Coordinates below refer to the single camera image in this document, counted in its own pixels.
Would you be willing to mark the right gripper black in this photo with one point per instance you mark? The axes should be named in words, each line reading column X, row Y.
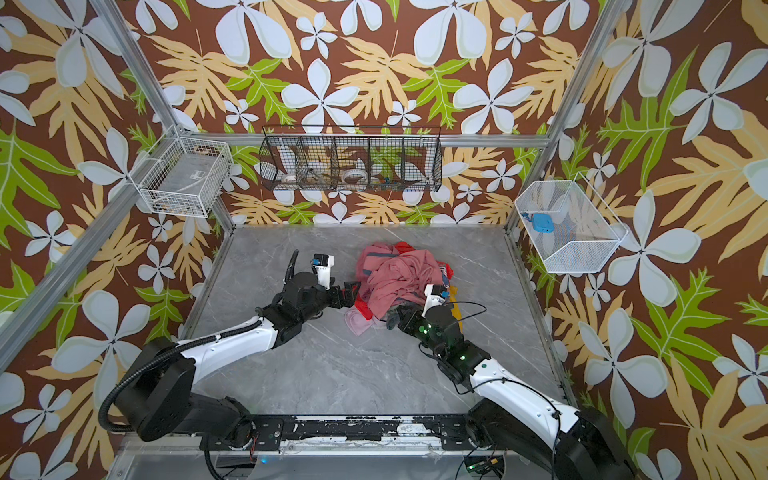
column 405, row 315

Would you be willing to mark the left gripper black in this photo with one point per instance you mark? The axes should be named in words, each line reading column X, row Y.
column 348, row 299

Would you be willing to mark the green cloth with grey trim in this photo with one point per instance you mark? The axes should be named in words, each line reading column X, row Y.
column 396, row 315

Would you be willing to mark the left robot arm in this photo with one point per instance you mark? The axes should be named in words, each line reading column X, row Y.
column 156, row 398

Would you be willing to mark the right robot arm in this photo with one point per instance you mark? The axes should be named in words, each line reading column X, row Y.
column 568, row 442

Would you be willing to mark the light pink cloth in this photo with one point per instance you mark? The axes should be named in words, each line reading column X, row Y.
column 358, row 324

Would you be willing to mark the yellow cloth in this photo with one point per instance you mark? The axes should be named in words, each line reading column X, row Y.
column 455, row 307

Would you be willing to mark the dusty pink cloth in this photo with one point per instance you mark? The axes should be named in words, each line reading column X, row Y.
column 399, row 279

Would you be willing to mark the patterned blue cloth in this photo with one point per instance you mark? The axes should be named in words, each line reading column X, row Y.
column 446, row 273

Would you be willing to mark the red cloth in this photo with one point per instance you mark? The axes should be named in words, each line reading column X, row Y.
column 363, row 309

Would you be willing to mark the blue object in basket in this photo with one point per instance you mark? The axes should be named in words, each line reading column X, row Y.
column 541, row 222

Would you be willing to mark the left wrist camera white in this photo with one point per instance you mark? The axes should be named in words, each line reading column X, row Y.
column 321, row 265

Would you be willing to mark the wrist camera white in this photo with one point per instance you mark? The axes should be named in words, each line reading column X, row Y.
column 321, row 265
column 435, row 295

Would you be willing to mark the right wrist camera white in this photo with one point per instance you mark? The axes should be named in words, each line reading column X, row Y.
column 435, row 295

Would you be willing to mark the black wire basket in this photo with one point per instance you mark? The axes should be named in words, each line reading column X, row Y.
column 351, row 157

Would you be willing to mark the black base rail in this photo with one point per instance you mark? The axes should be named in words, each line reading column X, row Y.
column 439, row 432

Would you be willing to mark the white wire basket right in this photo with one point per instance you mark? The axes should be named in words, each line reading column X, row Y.
column 587, row 230

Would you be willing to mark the white wire basket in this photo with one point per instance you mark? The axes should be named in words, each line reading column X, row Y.
column 185, row 174
column 587, row 230

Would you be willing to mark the white wire basket left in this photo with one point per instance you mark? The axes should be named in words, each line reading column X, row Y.
column 185, row 174

